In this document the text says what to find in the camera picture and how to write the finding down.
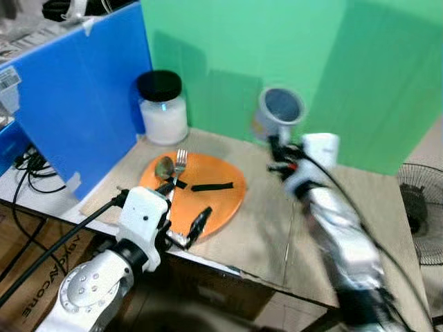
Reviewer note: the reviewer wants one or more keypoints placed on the grey mug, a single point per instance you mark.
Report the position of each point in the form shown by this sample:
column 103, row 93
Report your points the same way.
column 279, row 111

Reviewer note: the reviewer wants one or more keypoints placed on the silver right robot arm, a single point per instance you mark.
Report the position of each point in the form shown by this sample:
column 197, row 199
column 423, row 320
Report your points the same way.
column 346, row 242

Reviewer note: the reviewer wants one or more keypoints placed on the small black strip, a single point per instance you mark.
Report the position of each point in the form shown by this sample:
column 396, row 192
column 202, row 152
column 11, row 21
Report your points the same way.
column 181, row 184

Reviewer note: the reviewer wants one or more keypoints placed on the silver metal spoon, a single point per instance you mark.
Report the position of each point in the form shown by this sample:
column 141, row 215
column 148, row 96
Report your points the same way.
column 164, row 167

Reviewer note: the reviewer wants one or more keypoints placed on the orange round plate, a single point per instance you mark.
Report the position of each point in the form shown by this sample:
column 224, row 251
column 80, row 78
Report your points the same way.
column 214, row 207

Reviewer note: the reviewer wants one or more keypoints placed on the silver metal fork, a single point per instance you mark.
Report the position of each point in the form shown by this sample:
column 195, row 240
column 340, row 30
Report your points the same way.
column 181, row 162

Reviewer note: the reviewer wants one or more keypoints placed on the long black strip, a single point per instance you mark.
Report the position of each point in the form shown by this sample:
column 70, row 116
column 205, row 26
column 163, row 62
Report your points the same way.
column 212, row 187

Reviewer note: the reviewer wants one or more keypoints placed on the white jar with black lid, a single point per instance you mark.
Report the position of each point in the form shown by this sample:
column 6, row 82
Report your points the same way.
column 164, row 117

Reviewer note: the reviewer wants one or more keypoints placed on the green plastic board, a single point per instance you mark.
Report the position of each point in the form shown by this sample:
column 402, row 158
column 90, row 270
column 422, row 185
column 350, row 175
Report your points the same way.
column 304, row 76

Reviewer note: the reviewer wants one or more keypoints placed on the blue plastic board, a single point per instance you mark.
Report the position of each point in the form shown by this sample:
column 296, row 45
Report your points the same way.
column 83, row 104

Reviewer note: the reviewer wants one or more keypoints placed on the black standing fan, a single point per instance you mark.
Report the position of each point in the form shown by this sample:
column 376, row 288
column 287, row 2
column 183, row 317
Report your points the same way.
column 415, row 207

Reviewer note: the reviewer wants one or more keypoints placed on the brown printed cardboard box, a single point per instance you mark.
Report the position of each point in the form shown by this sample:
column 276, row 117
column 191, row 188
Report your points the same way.
column 41, row 277

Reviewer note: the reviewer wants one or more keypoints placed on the blue plastic crate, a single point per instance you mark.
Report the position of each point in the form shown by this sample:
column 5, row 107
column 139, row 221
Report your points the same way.
column 12, row 142

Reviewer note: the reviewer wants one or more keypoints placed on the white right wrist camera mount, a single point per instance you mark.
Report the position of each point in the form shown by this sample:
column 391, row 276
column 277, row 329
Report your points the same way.
column 315, row 155

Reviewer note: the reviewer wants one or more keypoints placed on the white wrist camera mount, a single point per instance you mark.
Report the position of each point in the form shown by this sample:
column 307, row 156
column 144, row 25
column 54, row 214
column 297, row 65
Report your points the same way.
column 142, row 218
column 315, row 155

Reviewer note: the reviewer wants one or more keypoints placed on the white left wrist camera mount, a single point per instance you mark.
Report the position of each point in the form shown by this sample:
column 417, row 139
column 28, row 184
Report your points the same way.
column 142, row 218

